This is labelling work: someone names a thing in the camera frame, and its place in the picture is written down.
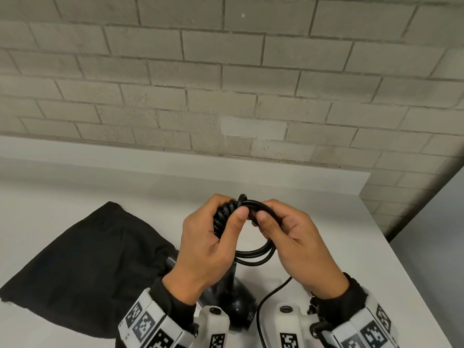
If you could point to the person's right hand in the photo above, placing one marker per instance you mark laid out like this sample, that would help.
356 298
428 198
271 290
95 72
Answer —
304 250

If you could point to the person's left hand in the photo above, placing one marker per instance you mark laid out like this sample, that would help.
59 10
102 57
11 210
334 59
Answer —
203 250

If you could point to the black hair dryer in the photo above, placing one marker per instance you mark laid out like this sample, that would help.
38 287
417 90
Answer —
232 300

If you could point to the black cloth drawstring bag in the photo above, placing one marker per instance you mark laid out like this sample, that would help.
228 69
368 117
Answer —
83 271

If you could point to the right wristband with markers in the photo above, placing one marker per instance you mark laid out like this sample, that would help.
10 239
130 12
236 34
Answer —
359 315

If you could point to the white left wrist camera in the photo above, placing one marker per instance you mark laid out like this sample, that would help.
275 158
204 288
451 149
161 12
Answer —
214 327

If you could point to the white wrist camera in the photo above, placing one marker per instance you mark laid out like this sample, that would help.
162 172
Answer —
214 327
290 327

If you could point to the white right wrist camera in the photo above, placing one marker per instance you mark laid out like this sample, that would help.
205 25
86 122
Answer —
290 327

